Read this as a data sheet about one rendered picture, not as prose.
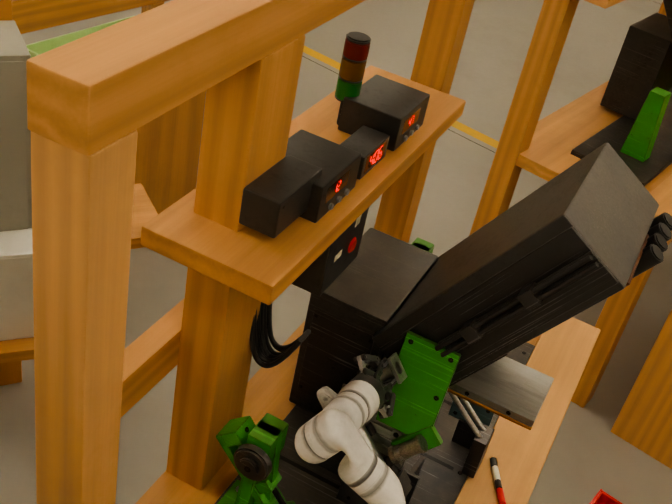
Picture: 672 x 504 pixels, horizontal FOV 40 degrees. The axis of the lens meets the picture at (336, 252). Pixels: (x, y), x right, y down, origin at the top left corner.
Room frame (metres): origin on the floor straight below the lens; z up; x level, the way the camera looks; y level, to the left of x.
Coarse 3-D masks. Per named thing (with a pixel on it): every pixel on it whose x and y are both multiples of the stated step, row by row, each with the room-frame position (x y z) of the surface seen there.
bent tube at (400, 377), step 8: (392, 360) 1.37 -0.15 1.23; (384, 368) 1.37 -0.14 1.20; (392, 368) 1.36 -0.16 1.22; (400, 368) 1.39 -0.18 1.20; (384, 376) 1.36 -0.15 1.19; (392, 376) 1.36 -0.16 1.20; (400, 376) 1.36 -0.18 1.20; (360, 432) 1.33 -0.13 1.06; (368, 440) 1.33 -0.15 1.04; (376, 448) 1.33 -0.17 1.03
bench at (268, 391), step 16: (272, 368) 1.66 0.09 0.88; (288, 368) 1.67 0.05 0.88; (256, 384) 1.59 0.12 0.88; (272, 384) 1.60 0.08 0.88; (288, 384) 1.61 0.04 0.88; (256, 400) 1.54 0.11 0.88; (272, 400) 1.55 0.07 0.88; (288, 400) 1.56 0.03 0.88; (256, 416) 1.49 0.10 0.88; (224, 464) 1.33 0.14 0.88; (160, 480) 1.25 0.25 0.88; (176, 480) 1.26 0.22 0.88; (224, 480) 1.29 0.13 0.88; (144, 496) 1.20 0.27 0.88; (160, 496) 1.21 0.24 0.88; (176, 496) 1.22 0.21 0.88; (192, 496) 1.23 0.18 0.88; (208, 496) 1.24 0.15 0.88
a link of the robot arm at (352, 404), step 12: (336, 396) 1.20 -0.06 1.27; (348, 396) 1.19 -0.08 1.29; (324, 408) 1.16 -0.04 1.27; (336, 408) 1.15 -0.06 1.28; (348, 408) 1.15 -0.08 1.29; (360, 408) 1.17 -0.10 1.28; (360, 420) 1.15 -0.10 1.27; (300, 432) 1.08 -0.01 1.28; (300, 444) 1.06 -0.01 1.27; (300, 456) 1.06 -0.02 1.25; (312, 456) 1.05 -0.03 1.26
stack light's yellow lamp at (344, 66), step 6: (342, 60) 1.70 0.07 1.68; (342, 66) 1.70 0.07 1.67; (348, 66) 1.69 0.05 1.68; (354, 66) 1.69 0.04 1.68; (360, 66) 1.69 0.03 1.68; (342, 72) 1.69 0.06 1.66; (348, 72) 1.69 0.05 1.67; (354, 72) 1.69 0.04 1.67; (360, 72) 1.69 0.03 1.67; (342, 78) 1.69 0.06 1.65; (348, 78) 1.69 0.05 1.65; (354, 78) 1.69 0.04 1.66; (360, 78) 1.70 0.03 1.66
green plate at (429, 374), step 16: (416, 336) 1.41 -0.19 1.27; (400, 352) 1.40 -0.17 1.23; (416, 352) 1.40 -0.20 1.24; (432, 352) 1.39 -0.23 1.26; (416, 368) 1.39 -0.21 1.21; (432, 368) 1.38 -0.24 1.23; (448, 368) 1.37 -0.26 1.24; (400, 384) 1.38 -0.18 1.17; (416, 384) 1.37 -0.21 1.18; (432, 384) 1.37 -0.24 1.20; (448, 384) 1.36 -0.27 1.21; (400, 400) 1.37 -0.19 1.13; (416, 400) 1.36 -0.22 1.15; (432, 400) 1.36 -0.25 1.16; (400, 416) 1.36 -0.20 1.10; (416, 416) 1.35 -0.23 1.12; (432, 416) 1.34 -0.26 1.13
